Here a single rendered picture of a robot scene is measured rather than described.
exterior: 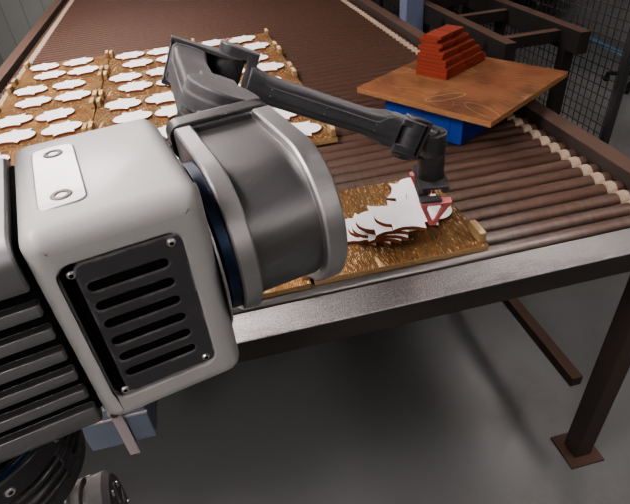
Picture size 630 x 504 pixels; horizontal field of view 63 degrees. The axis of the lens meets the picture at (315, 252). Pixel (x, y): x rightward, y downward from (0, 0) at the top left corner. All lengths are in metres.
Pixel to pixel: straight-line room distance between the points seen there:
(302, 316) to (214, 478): 1.01
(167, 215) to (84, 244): 0.04
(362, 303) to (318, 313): 0.10
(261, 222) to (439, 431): 1.72
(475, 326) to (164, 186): 2.13
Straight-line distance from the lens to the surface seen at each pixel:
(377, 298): 1.10
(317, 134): 1.75
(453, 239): 1.24
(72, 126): 2.15
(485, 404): 2.10
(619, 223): 1.44
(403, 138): 1.05
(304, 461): 1.94
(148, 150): 0.35
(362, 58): 2.55
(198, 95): 0.54
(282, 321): 1.07
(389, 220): 1.19
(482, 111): 1.64
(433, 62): 1.89
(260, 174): 0.35
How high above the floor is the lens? 1.66
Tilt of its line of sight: 37 degrees down
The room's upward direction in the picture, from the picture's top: 5 degrees counter-clockwise
